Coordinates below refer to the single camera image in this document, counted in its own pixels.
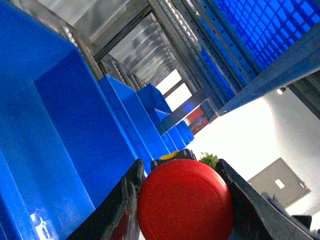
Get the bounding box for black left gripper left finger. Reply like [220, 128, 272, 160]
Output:
[67, 158, 145, 240]

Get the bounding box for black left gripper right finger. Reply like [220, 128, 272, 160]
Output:
[215, 158, 315, 240]

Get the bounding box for red mushroom push button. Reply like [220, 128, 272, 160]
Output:
[137, 151, 234, 240]

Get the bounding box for grey door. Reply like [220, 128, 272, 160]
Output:
[248, 157, 311, 208]

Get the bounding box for green potted plant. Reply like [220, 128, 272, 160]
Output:
[199, 152, 219, 169]

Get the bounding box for blue plastic target bin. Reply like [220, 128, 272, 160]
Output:
[0, 0, 156, 240]

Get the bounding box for upper shelf metal rails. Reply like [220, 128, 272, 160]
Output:
[57, 0, 320, 136]

